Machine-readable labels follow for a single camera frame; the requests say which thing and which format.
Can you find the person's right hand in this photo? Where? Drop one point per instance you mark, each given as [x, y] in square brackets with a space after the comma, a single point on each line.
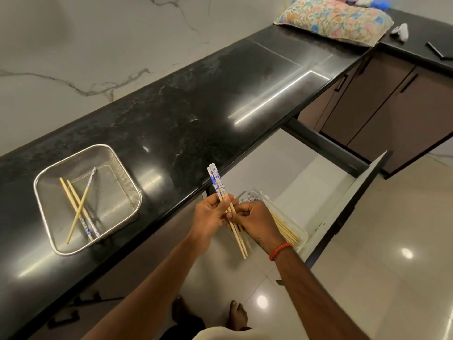
[258, 224]

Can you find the person's left hand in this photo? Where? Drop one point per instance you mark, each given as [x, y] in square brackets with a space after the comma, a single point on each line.
[207, 221]

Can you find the person's left thumb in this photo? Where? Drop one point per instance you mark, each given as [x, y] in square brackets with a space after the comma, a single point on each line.
[225, 202]

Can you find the person's right thumb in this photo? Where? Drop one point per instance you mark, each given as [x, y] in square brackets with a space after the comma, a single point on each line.
[234, 218]

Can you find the blue patterned bamboo chopstick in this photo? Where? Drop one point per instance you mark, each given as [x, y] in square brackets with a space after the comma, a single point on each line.
[70, 198]
[213, 181]
[218, 178]
[80, 208]
[76, 196]

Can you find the person's right forearm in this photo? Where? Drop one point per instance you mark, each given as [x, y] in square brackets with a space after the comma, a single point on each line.
[311, 297]

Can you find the person's left forearm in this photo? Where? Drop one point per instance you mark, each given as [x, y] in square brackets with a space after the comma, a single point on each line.
[152, 293]

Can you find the blue white packet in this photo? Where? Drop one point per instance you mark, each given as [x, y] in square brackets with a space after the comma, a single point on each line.
[252, 198]

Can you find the bundle of plain chopsticks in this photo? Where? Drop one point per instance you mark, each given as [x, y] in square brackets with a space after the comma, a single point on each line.
[285, 228]

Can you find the clear plastic cutlery tray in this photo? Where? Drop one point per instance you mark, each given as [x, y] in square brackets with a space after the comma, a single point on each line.
[299, 231]

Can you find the open white drawer dark front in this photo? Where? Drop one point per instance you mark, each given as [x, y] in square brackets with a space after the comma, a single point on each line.
[308, 166]

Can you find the person's right foot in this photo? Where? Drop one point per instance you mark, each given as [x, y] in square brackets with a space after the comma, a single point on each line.
[239, 315]

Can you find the person's foot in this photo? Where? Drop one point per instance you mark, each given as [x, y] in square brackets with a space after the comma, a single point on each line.
[182, 313]
[239, 315]

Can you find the person's left foot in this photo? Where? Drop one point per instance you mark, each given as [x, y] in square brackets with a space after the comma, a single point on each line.
[182, 313]

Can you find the white shirt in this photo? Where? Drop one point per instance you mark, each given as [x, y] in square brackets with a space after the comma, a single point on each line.
[212, 333]

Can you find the square metal mesh basket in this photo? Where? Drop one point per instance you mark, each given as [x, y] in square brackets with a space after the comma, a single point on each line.
[106, 194]

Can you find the dark shorts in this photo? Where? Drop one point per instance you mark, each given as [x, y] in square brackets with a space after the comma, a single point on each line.
[184, 329]

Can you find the brown cabinet door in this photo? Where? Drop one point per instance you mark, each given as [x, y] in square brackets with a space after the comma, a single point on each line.
[368, 102]
[407, 130]
[325, 106]

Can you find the floral pillow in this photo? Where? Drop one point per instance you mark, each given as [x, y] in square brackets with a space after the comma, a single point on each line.
[332, 19]

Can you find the white cloth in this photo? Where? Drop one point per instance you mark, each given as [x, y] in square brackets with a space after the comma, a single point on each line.
[362, 2]

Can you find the small white object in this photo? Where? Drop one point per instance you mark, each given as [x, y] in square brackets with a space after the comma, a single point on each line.
[400, 31]

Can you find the blue cloth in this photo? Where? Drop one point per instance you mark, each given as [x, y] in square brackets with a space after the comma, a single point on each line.
[379, 4]

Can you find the black bar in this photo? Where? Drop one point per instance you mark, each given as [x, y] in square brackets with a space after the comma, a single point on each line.
[436, 50]

